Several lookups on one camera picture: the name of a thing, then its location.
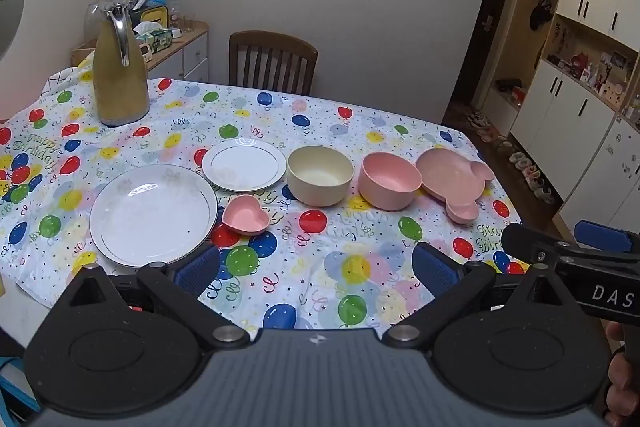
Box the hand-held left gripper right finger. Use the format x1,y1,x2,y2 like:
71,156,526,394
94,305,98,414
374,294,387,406
382,241,572,351

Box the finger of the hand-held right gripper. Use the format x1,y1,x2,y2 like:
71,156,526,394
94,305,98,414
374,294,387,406
501,223,568,265
574,220,640,254

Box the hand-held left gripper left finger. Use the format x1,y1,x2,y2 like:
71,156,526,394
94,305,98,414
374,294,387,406
64,243,251,351

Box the pink heart-shaped dish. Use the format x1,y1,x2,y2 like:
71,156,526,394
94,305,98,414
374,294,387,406
221,194,271,237

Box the large white plate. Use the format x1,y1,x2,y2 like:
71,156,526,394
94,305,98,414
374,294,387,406
89,164,219,267

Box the pink round bowl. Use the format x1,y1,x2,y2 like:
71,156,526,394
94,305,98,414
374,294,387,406
359,152,424,212

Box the pink bear-shaped plate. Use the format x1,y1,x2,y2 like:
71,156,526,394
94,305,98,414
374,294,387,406
415,148,496,225

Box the small white plate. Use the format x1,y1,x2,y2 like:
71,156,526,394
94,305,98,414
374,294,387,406
201,138,288,193

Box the cream bowl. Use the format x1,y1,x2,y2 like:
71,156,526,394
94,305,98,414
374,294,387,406
286,145,356,208

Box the person's right hand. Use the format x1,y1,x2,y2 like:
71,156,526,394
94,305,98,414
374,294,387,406
606,321,640,427

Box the row of shoes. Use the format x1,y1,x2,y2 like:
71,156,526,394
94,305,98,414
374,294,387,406
467,109,557,206

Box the shelf ornaments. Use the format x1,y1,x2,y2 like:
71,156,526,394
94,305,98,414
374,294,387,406
547,49,637,104

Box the balloon print tablecloth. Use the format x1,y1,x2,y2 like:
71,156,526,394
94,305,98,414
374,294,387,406
0,67,526,344

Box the gold thermos jug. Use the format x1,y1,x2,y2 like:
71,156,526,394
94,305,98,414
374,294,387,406
92,0,151,128

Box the wooden-top side cabinet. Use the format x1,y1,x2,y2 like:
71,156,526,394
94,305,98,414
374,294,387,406
71,21,210,84

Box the dark door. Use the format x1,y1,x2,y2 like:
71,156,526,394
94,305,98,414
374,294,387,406
450,0,527,128

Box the dark hanging bag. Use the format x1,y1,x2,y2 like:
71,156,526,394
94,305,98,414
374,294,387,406
529,0,556,32

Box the green tissue box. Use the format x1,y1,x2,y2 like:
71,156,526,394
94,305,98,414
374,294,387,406
135,23,174,54

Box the wooden chair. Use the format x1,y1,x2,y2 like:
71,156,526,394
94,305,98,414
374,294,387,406
228,31,319,97

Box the yellow bag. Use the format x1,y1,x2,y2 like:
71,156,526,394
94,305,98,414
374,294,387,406
131,4,170,30

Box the white wall cabinets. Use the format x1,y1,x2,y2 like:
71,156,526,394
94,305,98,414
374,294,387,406
492,0,640,239

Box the blue strap bag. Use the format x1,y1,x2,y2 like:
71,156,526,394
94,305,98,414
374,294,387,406
0,356,40,414

